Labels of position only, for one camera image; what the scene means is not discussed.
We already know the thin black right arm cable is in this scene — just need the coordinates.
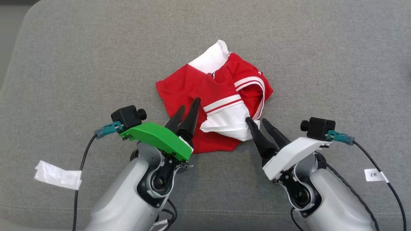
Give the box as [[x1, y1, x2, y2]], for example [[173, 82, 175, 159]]
[[316, 154, 381, 231]]

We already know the white tape label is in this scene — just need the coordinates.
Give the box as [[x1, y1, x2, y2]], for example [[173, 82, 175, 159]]
[[34, 160, 82, 190]]

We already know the left camera cable teal plug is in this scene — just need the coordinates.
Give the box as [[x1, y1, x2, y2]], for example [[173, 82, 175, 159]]
[[72, 121, 124, 231]]

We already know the red white jersey shirt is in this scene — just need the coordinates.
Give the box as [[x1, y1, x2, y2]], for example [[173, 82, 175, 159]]
[[156, 39, 274, 154]]

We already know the white printed cable tag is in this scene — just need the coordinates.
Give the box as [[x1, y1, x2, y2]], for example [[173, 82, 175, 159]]
[[364, 168, 389, 183]]

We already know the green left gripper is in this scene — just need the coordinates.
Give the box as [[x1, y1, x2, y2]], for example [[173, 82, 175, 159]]
[[120, 98, 201, 161]]

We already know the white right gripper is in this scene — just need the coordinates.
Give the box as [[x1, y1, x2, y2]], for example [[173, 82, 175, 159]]
[[246, 117, 331, 181]]

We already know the camera cable teal plug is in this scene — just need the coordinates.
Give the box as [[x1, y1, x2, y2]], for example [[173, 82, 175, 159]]
[[328, 130, 407, 231], [72, 121, 124, 231]]

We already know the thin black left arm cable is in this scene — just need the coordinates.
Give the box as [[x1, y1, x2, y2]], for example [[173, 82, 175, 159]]
[[151, 199, 178, 231]]

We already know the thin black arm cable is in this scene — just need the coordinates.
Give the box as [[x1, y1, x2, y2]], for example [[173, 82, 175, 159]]
[[151, 199, 178, 231], [316, 154, 381, 231]]

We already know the right camera cable teal plug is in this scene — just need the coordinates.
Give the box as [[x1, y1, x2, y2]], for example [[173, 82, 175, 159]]
[[328, 130, 407, 231]]

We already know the grey fabric sofa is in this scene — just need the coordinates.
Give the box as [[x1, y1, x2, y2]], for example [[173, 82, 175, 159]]
[[0, 0, 411, 231]]

